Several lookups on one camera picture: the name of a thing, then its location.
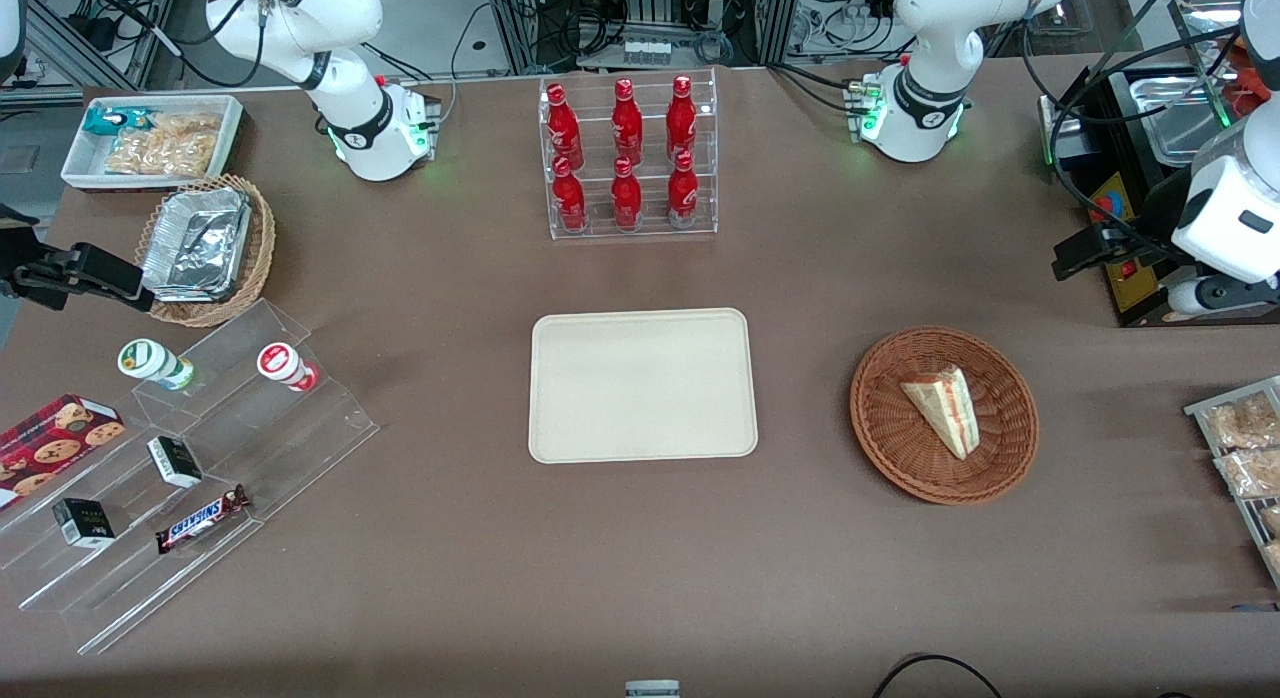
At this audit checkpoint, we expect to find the beige plastic tray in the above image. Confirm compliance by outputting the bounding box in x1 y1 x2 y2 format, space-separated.
529 308 759 465

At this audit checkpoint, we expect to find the green snack packet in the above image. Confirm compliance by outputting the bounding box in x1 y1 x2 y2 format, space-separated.
84 107 153 138

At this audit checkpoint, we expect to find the triangular sandwich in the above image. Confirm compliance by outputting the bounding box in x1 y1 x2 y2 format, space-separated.
900 365 980 461

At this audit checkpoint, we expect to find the white plastic snack bin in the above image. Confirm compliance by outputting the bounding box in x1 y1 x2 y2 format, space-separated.
60 95 244 191

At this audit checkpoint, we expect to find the red cookie box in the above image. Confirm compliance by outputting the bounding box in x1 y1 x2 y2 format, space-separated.
0 394 127 510

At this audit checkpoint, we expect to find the brown round wicker basket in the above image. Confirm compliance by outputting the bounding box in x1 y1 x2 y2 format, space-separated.
850 326 1040 506

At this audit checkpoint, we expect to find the red capped yogurt bottle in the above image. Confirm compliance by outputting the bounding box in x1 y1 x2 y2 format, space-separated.
256 342 320 393

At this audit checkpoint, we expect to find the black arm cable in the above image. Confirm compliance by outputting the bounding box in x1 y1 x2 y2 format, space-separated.
1020 0 1251 239

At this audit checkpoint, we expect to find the wicker basket with foil trays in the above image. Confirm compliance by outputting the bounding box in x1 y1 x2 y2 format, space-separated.
135 175 276 328

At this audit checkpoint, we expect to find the black table cable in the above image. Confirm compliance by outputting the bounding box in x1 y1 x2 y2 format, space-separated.
871 654 1003 698

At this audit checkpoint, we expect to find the green capped yogurt bottle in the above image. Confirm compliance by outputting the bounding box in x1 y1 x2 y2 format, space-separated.
117 338 196 392

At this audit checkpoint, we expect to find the red cola bottle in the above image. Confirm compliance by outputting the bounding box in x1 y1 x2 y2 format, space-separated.
666 75 698 163
552 156 589 233
667 150 701 229
546 83 585 171
611 78 645 167
610 156 644 232

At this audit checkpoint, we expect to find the stack of foil trays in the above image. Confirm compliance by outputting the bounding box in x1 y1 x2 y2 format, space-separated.
141 186 252 302

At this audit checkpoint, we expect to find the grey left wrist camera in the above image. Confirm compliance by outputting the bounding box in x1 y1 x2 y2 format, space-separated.
1165 275 1280 319

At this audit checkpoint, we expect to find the aluminium frame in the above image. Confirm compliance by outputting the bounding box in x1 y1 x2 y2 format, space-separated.
0 0 183 107

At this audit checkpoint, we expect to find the black food warmer cabinet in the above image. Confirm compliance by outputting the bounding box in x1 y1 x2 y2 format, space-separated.
1038 0 1280 328

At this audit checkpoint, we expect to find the clear bag of crackers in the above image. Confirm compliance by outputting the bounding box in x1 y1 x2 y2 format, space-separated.
104 128 219 177
148 112 223 141

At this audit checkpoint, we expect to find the aluminium equipment rack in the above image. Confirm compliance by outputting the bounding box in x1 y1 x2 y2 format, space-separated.
483 0 803 72

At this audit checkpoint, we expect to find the snickers chocolate bar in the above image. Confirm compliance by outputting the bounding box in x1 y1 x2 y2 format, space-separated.
155 484 252 555

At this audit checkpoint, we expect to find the small black box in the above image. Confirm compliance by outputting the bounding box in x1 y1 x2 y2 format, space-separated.
52 497 117 550
147 435 204 490

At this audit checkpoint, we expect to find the clear acrylic tiered stand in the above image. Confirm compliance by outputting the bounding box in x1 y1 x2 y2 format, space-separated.
0 298 381 657

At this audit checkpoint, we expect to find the clear acrylic bottle rack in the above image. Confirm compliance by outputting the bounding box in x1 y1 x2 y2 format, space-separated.
539 68 719 242

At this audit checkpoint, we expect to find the grey wire snack tray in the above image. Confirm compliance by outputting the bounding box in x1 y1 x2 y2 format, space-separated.
1184 376 1280 591

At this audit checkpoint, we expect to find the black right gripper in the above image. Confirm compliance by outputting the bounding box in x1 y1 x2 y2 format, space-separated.
0 206 156 312

